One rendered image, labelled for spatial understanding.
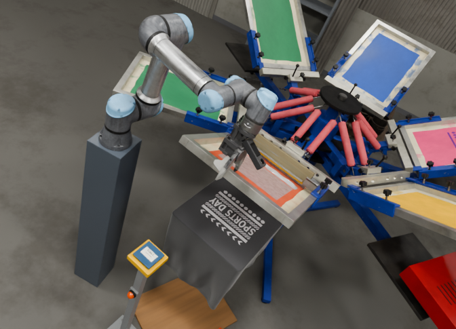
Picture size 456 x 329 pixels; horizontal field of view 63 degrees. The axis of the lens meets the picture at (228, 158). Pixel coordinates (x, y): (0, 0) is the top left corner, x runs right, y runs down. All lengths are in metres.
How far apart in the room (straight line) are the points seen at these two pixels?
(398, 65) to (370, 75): 0.28
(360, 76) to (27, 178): 2.84
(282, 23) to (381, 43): 0.93
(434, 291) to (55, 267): 2.24
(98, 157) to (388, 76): 2.56
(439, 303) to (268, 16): 2.40
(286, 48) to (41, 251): 2.40
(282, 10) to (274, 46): 0.39
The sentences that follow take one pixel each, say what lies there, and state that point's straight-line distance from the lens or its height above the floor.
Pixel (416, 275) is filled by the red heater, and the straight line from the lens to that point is 2.19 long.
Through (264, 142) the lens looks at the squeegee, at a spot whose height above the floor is 1.23.
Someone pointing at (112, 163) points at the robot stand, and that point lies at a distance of 1.80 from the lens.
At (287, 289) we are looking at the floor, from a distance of 3.11.
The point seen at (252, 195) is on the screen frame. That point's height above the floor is 1.40.
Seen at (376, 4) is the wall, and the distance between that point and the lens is 6.00.
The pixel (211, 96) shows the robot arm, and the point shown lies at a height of 1.79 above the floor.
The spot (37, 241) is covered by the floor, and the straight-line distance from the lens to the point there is 2.91.
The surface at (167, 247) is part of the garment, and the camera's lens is 2.12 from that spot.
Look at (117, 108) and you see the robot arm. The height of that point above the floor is 1.42.
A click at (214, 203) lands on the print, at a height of 0.95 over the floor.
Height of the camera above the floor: 2.43
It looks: 40 degrees down
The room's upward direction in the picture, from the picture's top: 24 degrees clockwise
